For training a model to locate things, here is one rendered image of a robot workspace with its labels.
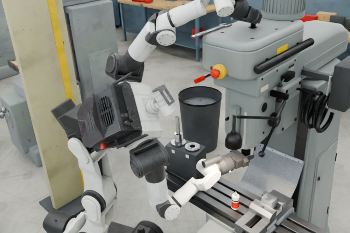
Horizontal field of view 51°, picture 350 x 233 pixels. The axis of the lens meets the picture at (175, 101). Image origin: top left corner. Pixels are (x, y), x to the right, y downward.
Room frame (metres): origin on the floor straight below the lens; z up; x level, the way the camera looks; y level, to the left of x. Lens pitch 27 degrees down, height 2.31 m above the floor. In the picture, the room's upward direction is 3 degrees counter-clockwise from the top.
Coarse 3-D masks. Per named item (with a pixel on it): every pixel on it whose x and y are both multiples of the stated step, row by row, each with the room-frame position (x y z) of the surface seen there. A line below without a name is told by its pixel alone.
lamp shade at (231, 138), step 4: (236, 132) 1.31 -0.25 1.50; (228, 136) 1.29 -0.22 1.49; (232, 136) 1.29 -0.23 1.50; (236, 136) 1.29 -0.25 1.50; (240, 136) 1.29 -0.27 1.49; (228, 140) 1.28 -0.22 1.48; (232, 140) 1.28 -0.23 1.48; (236, 140) 1.27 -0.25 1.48; (240, 140) 1.28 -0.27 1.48; (228, 144) 1.28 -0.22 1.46; (232, 144) 1.27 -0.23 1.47; (236, 144) 1.27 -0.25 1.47; (240, 144) 1.28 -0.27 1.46; (228, 148) 1.28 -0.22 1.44; (232, 148) 1.27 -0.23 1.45; (236, 148) 1.27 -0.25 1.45
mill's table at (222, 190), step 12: (168, 180) 1.77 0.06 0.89; (180, 180) 1.75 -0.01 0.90; (228, 180) 1.73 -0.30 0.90; (204, 192) 1.65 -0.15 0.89; (216, 192) 1.63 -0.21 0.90; (228, 192) 1.63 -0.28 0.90; (240, 192) 1.62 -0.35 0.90; (204, 204) 1.58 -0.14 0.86; (216, 204) 1.53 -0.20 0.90; (228, 204) 1.53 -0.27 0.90; (240, 204) 1.52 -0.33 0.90; (216, 216) 1.51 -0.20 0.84; (228, 216) 1.45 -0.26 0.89; (240, 216) 1.43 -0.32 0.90; (276, 228) 1.34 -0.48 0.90; (288, 228) 1.34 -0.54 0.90; (300, 228) 1.33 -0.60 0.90; (312, 228) 1.33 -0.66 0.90
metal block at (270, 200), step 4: (264, 196) 1.43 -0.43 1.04; (268, 196) 1.43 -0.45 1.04; (272, 196) 1.42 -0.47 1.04; (264, 200) 1.41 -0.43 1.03; (268, 200) 1.40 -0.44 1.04; (272, 200) 1.39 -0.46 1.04; (276, 200) 1.41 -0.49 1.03; (268, 204) 1.39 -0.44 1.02; (272, 204) 1.38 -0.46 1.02; (276, 204) 1.41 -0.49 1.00
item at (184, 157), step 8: (168, 144) 1.87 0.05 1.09; (176, 144) 1.85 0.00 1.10; (184, 144) 1.85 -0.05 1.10; (192, 144) 1.84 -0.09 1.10; (168, 152) 1.84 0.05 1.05; (176, 152) 1.81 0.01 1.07; (184, 152) 1.78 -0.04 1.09; (192, 152) 1.77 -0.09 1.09; (200, 152) 1.77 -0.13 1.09; (176, 160) 1.81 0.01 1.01; (184, 160) 1.78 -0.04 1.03; (192, 160) 1.75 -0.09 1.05; (168, 168) 1.85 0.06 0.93; (176, 168) 1.81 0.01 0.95; (184, 168) 1.78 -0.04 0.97; (192, 168) 1.75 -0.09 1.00; (184, 176) 1.78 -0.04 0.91; (192, 176) 1.75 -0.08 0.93; (200, 176) 1.77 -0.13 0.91
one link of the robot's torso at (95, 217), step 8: (88, 200) 1.44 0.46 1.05; (96, 200) 1.44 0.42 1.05; (112, 200) 1.57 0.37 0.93; (88, 208) 1.44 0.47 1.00; (96, 208) 1.43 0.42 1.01; (112, 208) 1.55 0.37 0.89; (88, 216) 1.46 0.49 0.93; (96, 216) 1.43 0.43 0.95; (104, 216) 1.47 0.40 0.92; (112, 216) 1.56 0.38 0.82; (88, 224) 1.51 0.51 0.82; (96, 224) 1.47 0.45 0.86; (104, 224) 1.47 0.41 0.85; (80, 232) 1.53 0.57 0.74; (88, 232) 1.52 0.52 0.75; (96, 232) 1.49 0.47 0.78; (104, 232) 1.55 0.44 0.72
